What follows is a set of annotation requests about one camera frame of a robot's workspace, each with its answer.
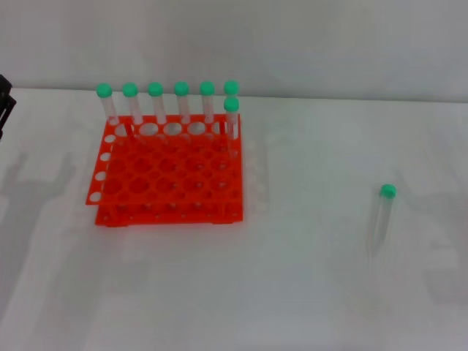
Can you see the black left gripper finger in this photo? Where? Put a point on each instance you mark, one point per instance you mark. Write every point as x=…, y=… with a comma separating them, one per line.
x=5, y=113

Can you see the clear test tube green cap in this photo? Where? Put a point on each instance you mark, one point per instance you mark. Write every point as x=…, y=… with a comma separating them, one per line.
x=104, y=90
x=207, y=87
x=388, y=191
x=231, y=104
x=129, y=89
x=231, y=86
x=181, y=87
x=155, y=88

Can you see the orange test tube rack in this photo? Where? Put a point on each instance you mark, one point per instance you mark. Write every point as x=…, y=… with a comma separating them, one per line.
x=164, y=172

